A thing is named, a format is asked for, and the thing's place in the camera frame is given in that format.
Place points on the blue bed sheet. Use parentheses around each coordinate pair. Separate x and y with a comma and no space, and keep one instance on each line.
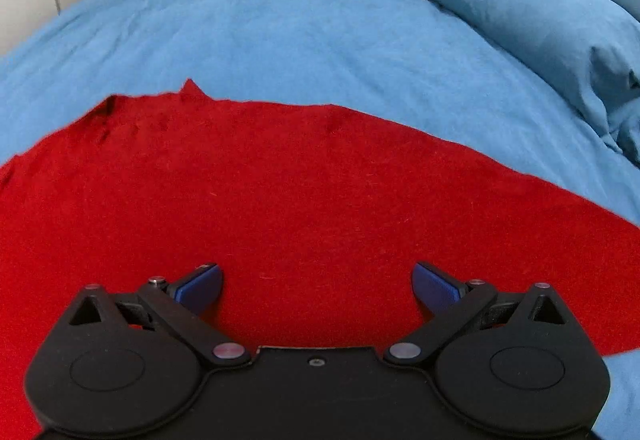
(405,61)

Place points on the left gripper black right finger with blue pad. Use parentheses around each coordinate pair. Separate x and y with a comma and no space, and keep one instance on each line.
(501,365)

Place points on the dark blue rolled duvet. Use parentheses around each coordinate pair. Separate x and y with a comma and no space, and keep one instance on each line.
(588,50)

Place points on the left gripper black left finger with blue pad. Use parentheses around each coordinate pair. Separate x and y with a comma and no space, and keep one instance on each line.
(120,365)

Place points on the red knit garment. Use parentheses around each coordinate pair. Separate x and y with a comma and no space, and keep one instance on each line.
(316,214)

